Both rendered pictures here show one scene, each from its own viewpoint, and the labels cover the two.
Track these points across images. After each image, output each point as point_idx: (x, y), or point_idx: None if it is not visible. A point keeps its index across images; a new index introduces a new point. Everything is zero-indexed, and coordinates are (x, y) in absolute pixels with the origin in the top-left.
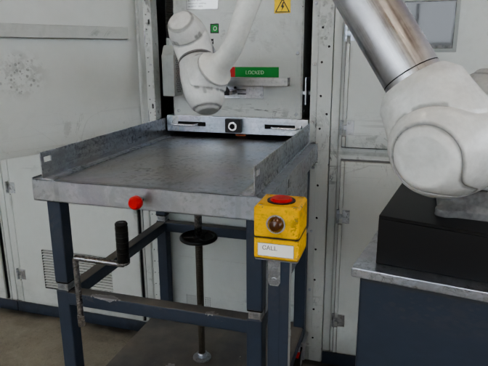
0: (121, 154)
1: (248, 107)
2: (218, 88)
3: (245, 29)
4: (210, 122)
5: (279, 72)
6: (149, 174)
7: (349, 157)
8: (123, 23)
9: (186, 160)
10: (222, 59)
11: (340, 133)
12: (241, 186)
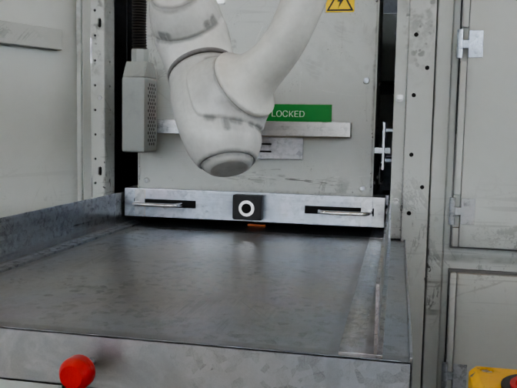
0: (40, 256)
1: (275, 174)
2: (253, 123)
3: (317, 1)
4: (205, 201)
5: (333, 113)
6: (106, 300)
7: (464, 266)
8: (55, 22)
9: (175, 270)
10: (267, 61)
11: (451, 221)
12: (325, 329)
